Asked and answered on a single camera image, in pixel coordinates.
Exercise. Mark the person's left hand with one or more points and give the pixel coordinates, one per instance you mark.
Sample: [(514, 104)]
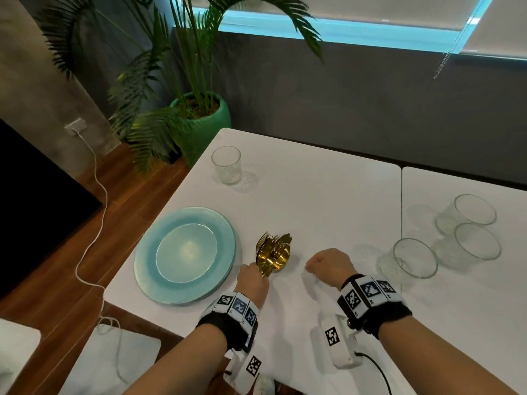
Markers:
[(253, 283)]

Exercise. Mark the person's right hand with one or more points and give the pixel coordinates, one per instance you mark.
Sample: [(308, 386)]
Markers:
[(333, 267)]

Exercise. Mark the gold fork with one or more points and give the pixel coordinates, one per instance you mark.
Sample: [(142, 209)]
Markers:
[(262, 239)]

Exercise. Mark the light blue plate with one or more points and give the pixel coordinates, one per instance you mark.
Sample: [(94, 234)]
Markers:
[(185, 255)]

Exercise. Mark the person's left forearm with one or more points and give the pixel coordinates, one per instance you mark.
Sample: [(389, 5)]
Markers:
[(177, 366)]

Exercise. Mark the black left marker wristband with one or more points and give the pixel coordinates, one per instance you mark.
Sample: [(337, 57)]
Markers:
[(234, 320)]

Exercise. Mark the black marker wristband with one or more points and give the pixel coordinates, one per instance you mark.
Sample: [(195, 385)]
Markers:
[(234, 320), (383, 316)]

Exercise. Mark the black right marker wristband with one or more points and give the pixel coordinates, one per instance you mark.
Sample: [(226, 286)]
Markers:
[(383, 316)]

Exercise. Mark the white sneaker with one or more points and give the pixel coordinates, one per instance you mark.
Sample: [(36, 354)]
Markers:
[(264, 386)]

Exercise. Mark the white square stool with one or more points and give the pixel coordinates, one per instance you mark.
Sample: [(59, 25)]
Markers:
[(18, 349), (136, 357)]

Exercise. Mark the green plant pot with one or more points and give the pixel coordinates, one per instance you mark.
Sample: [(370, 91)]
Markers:
[(206, 131)]

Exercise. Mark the black cabinet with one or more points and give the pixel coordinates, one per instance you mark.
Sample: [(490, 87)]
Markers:
[(41, 209)]

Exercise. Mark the cyan lit window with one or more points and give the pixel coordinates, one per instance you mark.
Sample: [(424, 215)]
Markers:
[(329, 30)]

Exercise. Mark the white roller blind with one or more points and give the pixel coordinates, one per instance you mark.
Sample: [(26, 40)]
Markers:
[(502, 24), (329, 6)]

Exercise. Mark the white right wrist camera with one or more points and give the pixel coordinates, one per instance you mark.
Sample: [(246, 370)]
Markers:
[(337, 341)]

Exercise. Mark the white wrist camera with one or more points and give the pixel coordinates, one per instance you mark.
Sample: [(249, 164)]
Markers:
[(247, 372), (337, 341)]

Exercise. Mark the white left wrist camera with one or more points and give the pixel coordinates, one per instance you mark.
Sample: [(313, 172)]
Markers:
[(247, 372)]

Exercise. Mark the white wall socket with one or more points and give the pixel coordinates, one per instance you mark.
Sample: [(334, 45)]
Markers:
[(76, 126)]

